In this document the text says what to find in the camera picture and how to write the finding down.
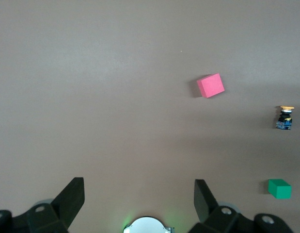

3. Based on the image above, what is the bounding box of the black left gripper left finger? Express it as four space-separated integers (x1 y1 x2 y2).
0 177 85 233

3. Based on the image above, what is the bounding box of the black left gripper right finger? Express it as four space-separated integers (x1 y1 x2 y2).
189 179 294 233

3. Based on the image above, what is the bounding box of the green foam cube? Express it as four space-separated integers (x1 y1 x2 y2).
268 179 292 200

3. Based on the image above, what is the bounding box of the brown table mat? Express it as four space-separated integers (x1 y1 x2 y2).
0 0 300 233

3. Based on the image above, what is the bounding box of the pink foam cube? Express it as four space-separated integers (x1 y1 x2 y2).
197 73 225 99

